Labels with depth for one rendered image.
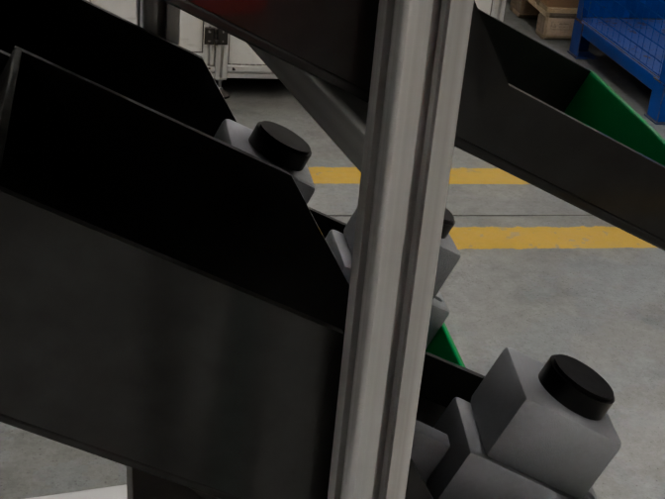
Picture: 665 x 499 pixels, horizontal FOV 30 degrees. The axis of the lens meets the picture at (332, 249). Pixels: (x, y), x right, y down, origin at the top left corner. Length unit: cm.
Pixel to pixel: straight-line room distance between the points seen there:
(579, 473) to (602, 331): 272
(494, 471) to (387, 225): 17
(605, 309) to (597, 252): 34
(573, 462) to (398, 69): 21
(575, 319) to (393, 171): 291
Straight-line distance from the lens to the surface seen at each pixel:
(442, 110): 34
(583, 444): 49
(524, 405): 47
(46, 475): 253
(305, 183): 58
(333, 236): 64
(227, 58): 443
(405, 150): 34
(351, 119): 38
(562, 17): 558
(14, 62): 47
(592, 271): 351
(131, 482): 55
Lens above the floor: 152
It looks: 26 degrees down
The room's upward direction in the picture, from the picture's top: 5 degrees clockwise
